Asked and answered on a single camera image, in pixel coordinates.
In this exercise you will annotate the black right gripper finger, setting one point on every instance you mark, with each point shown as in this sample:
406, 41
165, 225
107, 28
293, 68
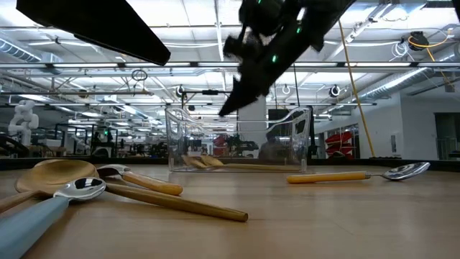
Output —
244, 95

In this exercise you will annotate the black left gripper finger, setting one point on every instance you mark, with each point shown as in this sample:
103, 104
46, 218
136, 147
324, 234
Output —
100, 25

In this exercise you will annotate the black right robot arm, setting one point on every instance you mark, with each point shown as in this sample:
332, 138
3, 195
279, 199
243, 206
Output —
323, 18

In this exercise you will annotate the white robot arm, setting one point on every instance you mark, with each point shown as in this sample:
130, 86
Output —
23, 120

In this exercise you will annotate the white column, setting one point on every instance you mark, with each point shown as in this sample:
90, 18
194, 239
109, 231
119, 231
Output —
257, 108

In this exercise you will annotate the clear plastic bin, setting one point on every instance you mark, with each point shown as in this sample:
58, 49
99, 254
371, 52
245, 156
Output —
179, 136

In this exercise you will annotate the red bin shelf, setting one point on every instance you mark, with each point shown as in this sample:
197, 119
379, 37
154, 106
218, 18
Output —
338, 138

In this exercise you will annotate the black equipment rack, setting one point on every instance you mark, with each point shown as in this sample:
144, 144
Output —
104, 144

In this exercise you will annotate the black aluminium rig frame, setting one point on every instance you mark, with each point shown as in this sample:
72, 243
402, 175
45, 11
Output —
341, 162

